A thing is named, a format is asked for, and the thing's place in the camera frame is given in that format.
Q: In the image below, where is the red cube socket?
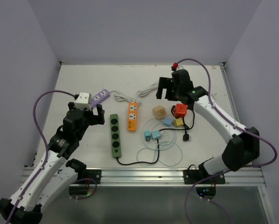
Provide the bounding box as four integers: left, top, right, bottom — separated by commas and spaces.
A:
174, 104, 187, 118

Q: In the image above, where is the green power strip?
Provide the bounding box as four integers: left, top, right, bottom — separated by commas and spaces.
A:
109, 114, 122, 159

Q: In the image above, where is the beige cube socket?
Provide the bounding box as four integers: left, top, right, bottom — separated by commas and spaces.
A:
152, 105, 167, 119

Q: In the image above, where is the yellow usb charger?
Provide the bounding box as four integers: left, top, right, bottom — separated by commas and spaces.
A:
173, 118, 184, 127

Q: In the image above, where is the light blue usb charger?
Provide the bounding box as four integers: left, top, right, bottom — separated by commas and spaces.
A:
163, 118, 173, 127

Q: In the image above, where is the teal charger cube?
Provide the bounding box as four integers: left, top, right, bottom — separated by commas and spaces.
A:
144, 130, 151, 142
151, 130, 161, 140

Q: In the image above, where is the purple usb hub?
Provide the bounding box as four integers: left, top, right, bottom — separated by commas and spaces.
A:
91, 89, 110, 107

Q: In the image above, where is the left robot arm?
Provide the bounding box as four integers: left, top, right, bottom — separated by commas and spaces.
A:
0, 102, 105, 224

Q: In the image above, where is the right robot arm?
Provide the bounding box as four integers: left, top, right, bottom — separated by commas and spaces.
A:
156, 69, 260, 183

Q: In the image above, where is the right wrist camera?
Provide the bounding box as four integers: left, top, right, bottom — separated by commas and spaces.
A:
171, 63, 183, 71

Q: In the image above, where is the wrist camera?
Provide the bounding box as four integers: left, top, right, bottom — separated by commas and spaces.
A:
74, 92, 92, 111
171, 63, 183, 71

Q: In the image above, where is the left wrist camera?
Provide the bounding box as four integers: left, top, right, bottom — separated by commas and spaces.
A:
74, 92, 92, 111

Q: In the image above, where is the white coiled cord near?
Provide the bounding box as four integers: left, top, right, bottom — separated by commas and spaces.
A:
133, 80, 160, 105

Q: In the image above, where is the white coiled cord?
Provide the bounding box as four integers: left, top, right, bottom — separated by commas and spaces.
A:
108, 90, 134, 104
133, 80, 160, 105

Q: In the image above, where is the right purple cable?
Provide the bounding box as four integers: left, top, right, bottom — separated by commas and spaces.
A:
176, 58, 278, 224

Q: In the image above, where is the purple cable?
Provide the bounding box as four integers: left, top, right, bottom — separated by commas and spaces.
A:
176, 58, 278, 224
5, 90, 98, 224

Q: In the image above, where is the white coiled cord far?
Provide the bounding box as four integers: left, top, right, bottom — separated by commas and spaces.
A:
108, 90, 134, 104

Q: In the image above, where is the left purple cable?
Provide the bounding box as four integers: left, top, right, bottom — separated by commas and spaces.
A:
5, 90, 98, 224

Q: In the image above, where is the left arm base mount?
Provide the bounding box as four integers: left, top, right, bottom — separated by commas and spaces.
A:
73, 169, 102, 184

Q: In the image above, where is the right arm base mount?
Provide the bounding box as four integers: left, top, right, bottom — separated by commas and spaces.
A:
183, 164, 226, 185

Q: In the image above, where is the aluminium front rail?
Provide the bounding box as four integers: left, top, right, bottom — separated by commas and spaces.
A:
20, 167, 267, 187

